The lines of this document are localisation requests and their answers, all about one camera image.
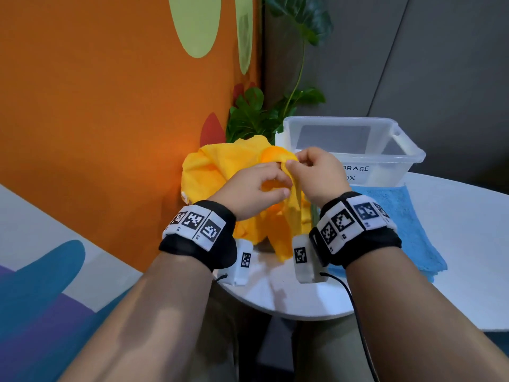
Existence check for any person's right leg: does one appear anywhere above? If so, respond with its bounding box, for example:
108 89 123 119
294 314 374 382

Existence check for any person's right hand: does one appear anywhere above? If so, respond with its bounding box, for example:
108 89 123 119
285 146 353 208

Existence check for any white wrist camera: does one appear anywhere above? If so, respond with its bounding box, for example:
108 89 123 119
292 233 329 284
232 238 254 286

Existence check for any person's left forearm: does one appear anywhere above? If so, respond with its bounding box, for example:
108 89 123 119
59 252 214 382

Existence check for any green leafy plant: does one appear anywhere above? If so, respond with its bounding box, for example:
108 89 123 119
225 0 334 144

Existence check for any person's right forearm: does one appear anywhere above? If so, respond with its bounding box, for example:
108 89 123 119
346 246 509 382

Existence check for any person's left leg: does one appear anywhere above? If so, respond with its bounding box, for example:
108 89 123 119
187 282 271 382

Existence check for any black right camera cable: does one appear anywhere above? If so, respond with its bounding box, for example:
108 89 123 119
320 272 381 382

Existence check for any clear plastic storage box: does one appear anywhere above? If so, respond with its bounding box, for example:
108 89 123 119
275 116 426 187

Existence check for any person's leg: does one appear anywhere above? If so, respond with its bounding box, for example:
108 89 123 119
187 282 271 382
294 314 374 382

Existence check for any black left wristband with markers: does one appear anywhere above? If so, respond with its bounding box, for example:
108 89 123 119
158 199 238 272

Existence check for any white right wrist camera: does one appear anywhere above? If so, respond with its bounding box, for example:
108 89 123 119
292 233 329 284

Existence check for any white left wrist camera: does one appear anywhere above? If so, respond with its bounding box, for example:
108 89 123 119
232 238 254 286

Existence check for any black wristband with markers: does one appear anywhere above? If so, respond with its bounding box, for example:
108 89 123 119
158 199 238 272
309 191 402 270

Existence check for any person's left hand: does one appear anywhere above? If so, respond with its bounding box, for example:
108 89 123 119
208 162 293 222

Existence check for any black right wristband with markers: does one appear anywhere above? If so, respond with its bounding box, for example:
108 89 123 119
309 191 402 270

